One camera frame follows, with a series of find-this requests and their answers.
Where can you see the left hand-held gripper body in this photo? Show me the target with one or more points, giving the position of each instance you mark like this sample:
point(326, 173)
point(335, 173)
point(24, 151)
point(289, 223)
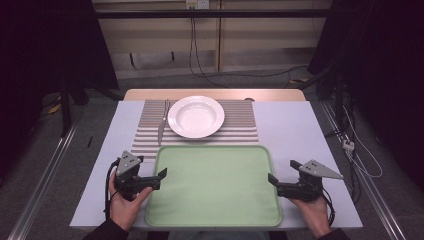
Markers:
point(128, 164)

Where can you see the black curtain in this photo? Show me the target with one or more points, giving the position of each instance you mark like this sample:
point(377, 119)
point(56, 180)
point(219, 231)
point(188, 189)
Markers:
point(50, 43)
point(383, 66)

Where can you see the white deep plate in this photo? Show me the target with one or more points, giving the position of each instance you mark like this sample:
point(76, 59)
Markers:
point(196, 116)

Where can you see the striped placemat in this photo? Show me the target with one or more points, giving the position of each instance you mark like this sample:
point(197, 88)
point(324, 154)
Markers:
point(240, 120)

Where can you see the person's right hand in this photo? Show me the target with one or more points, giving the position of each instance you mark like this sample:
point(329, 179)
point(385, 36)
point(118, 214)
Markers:
point(312, 215)

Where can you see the person's left hand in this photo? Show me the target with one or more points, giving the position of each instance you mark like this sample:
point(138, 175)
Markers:
point(126, 210)

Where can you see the white wall socket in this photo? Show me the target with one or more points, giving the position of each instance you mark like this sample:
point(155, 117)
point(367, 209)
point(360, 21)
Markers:
point(197, 4)

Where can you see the metal floor rail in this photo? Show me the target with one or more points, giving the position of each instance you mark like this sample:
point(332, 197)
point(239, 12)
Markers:
point(40, 186)
point(373, 196)

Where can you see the black metal stand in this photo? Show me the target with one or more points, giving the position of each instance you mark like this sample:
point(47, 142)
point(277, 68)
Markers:
point(66, 110)

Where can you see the silver knife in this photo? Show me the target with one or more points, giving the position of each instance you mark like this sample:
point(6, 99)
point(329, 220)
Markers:
point(162, 128)

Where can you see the light green tray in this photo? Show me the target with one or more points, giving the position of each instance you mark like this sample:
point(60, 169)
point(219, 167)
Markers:
point(213, 186)

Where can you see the black horizontal bar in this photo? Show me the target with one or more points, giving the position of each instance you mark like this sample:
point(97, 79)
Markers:
point(213, 13)

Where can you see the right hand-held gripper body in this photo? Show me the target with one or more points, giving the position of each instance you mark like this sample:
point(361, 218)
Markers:
point(315, 169)

